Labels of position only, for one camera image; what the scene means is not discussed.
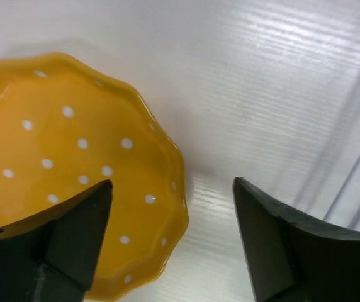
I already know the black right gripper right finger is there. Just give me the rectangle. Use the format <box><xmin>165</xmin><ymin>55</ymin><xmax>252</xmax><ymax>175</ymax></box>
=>
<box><xmin>233</xmin><ymin>177</ymin><xmax>360</xmax><ymax>301</ymax></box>

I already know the yellow polka dot plate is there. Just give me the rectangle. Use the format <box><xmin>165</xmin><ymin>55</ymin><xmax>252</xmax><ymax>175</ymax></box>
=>
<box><xmin>0</xmin><ymin>53</ymin><xmax>189</xmax><ymax>301</ymax></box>

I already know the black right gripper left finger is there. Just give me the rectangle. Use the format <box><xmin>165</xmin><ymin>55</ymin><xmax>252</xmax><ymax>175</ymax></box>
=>
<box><xmin>0</xmin><ymin>180</ymin><xmax>113</xmax><ymax>301</ymax></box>

